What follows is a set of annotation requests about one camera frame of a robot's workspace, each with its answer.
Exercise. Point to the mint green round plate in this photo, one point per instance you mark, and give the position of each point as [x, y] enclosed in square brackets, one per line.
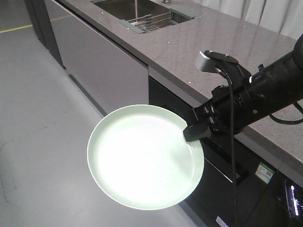
[138, 156]

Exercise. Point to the grey sink drying rack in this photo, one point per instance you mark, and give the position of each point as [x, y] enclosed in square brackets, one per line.
[149, 23]

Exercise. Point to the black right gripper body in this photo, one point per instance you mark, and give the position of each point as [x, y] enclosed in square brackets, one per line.
[221, 111]

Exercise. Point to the black built-in oven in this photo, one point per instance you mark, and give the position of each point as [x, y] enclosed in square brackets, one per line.
[240, 189]

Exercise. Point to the grey kitchen counter cabinet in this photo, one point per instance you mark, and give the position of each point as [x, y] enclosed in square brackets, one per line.
[110, 76]

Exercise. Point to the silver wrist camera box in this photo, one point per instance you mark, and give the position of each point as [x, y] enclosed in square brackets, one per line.
[208, 60]

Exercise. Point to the dark tall cabinet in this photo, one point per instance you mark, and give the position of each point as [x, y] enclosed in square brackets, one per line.
[42, 27]

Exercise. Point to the stainless steel sink basin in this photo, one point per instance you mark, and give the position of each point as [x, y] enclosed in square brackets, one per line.
[130, 9]

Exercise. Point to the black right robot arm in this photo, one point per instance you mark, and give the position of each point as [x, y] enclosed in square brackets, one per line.
[272, 88]

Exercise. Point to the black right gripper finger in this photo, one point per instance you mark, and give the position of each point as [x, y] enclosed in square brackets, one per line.
[196, 132]

